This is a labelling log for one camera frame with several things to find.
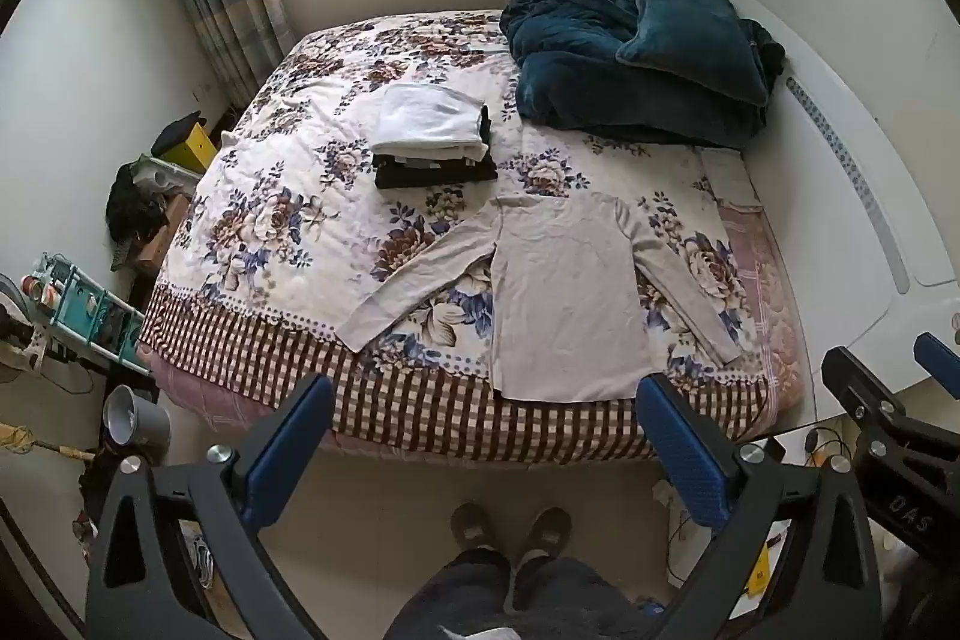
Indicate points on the teal plush pillow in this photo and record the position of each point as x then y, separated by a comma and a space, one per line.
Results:
697, 48

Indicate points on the white plastic bin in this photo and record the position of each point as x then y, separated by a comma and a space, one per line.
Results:
176, 171

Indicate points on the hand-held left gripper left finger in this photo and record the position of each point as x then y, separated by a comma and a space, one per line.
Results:
289, 452

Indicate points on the folded black clothes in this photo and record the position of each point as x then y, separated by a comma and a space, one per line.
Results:
424, 175

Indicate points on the white headboard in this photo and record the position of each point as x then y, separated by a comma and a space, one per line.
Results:
862, 160

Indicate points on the grey waste bin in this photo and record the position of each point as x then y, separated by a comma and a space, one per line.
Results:
139, 430

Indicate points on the teal plush blanket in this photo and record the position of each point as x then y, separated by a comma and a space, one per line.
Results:
570, 78

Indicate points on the dark clothes heap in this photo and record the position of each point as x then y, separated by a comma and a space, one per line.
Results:
135, 201

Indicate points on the grey slipper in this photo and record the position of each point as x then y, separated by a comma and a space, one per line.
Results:
471, 527
546, 531

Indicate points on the yellow packet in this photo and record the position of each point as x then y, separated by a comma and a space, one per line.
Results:
761, 569

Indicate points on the floral quilt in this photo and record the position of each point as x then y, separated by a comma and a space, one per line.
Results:
300, 220

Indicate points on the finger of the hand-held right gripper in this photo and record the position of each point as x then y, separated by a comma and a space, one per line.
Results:
870, 400
937, 359

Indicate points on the beige long-sleeve shirt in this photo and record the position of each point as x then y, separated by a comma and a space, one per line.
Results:
562, 310

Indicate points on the person's dark trousers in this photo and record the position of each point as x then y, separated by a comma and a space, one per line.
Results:
517, 599

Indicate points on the white standing fan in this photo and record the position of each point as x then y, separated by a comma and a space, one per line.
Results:
15, 325

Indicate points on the yellow box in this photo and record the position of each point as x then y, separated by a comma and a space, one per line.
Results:
199, 149

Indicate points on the teal storage rack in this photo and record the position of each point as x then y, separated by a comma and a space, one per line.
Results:
94, 317

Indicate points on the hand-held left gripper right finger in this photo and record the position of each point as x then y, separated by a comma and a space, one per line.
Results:
684, 456

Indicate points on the cardboard box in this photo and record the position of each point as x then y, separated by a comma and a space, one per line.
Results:
161, 239

